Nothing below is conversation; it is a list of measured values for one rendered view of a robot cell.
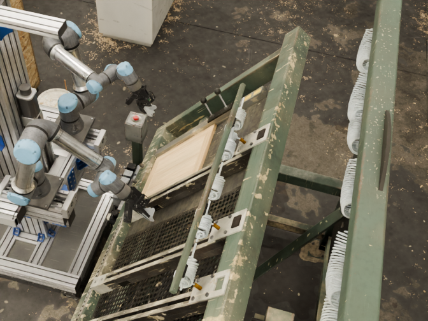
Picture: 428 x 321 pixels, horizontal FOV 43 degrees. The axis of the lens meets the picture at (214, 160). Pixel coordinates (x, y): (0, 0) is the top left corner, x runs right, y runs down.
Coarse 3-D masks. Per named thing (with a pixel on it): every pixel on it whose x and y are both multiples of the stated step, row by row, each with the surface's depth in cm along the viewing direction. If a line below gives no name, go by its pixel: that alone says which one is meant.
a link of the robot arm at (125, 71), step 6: (120, 66) 280; (126, 66) 279; (120, 72) 279; (126, 72) 279; (132, 72) 282; (120, 78) 285; (126, 78) 282; (132, 78) 283; (138, 78) 287; (126, 84) 286; (132, 84) 284
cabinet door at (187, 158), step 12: (204, 132) 309; (180, 144) 327; (192, 144) 313; (204, 144) 299; (168, 156) 330; (180, 156) 316; (192, 156) 302; (204, 156) 292; (156, 168) 334; (168, 168) 319; (180, 168) 305; (192, 168) 292; (156, 180) 322; (168, 180) 307; (144, 192) 324
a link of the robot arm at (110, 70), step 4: (108, 64) 292; (112, 64) 290; (116, 64) 291; (108, 68) 287; (112, 68) 286; (116, 68) 285; (104, 72) 284; (108, 72) 285; (112, 72) 285; (116, 72) 284; (112, 76) 285; (116, 76) 286; (112, 80) 286
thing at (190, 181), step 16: (224, 128) 235; (240, 144) 244; (256, 144) 232; (224, 160) 256; (240, 160) 247; (192, 176) 272; (224, 176) 259; (160, 192) 290; (176, 192) 279; (192, 192) 275; (160, 208) 295
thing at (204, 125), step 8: (264, 88) 283; (256, 96) 283; (264, 96) 281; (240, 104) 290; (248, 104) 288; (216, 120) 304; (224, 120) 303; (200, 128) 313; (184, 136) 324; (192, 136) 320; (168, 144) 337; (176, 144) 329; (160, 152) 339
